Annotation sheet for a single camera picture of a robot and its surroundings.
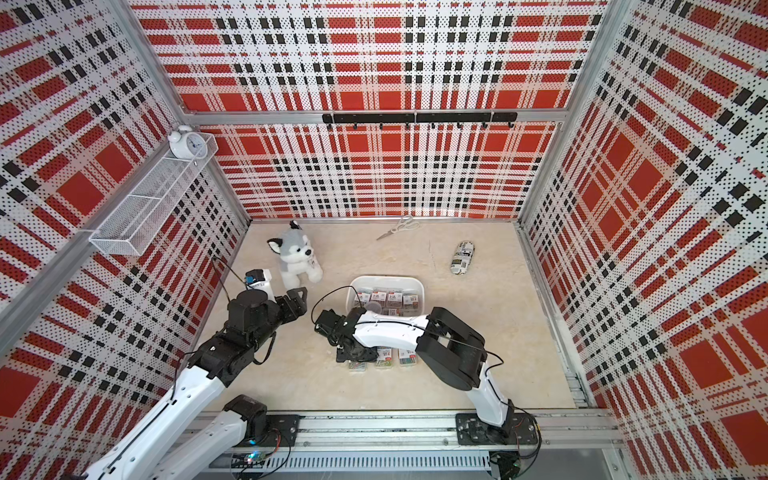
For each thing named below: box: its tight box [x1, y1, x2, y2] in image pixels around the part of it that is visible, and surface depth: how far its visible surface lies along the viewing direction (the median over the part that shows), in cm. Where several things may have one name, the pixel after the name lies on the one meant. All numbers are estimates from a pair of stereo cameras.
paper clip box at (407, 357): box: [399, 348, 417, 366], surface depth 86 cm
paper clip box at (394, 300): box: [386, 292, 403, 309], surface depth 98 cm
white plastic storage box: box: [346, 275, 425, 317], surface depth 98 cm
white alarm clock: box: [168, 125, 208, 159], surface depth 82 cm
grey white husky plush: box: [267, 220, 323, 291], surface depth 92 cm
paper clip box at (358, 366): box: [348, 362, 368, 372], surface depth 85 cm
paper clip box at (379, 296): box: [371, 291, 387, 308], surface depth 98 cm
